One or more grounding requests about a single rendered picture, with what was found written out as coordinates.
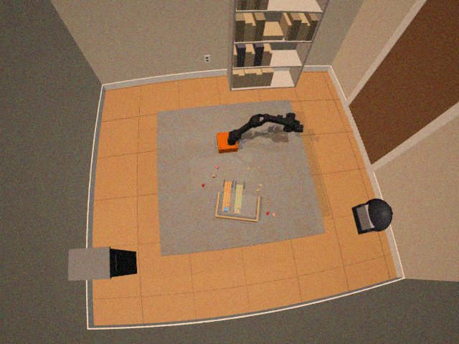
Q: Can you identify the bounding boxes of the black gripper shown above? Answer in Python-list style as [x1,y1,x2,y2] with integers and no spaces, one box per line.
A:
[277,115,301,125]

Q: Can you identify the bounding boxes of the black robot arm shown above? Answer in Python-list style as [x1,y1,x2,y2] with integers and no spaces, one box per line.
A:
[227,113,303,145]

